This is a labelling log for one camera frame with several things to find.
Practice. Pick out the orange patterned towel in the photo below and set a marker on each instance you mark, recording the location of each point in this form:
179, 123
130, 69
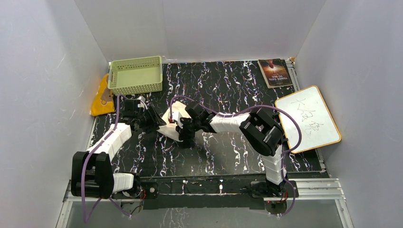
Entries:
103, 102

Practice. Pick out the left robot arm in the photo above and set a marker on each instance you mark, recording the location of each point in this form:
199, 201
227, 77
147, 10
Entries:
92, 173

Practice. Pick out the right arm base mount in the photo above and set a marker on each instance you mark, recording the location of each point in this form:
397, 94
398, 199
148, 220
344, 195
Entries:
270, 190

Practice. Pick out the light green plastic basket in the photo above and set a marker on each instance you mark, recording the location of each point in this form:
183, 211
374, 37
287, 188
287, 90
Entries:
136, 76

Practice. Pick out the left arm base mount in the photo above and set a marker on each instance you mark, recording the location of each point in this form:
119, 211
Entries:
141, 190

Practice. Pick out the white towel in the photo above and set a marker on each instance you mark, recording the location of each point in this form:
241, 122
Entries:
169, 130

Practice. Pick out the aluminium rail frame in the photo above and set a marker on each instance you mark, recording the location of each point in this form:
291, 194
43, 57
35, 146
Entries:
241, 190

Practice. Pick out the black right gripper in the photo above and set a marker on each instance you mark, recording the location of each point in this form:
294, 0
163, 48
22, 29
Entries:
184, 134

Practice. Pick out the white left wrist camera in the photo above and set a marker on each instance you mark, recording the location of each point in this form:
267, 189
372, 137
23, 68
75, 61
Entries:
142, 103

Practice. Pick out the dark book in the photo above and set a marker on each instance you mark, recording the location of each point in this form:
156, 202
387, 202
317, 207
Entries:
275, 72

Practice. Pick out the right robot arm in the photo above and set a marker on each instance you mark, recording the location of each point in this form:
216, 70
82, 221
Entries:
257, 126

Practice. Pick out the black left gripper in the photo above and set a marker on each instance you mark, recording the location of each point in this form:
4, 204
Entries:
156, 122

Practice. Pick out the wood framed whiteboard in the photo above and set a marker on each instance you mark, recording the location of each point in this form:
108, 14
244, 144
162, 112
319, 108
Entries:
308, 108

